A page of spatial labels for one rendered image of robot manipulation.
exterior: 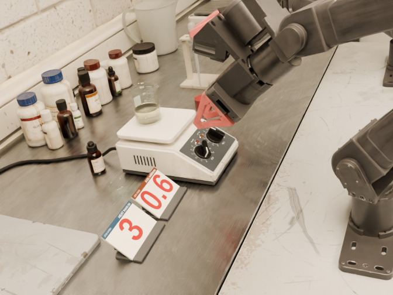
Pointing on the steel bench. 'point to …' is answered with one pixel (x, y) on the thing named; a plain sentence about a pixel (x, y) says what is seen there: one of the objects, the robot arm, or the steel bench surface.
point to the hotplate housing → (169, 159)
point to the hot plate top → (137, 131)
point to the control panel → (217, 151)
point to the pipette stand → (191, 67)
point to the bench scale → (202, 13)
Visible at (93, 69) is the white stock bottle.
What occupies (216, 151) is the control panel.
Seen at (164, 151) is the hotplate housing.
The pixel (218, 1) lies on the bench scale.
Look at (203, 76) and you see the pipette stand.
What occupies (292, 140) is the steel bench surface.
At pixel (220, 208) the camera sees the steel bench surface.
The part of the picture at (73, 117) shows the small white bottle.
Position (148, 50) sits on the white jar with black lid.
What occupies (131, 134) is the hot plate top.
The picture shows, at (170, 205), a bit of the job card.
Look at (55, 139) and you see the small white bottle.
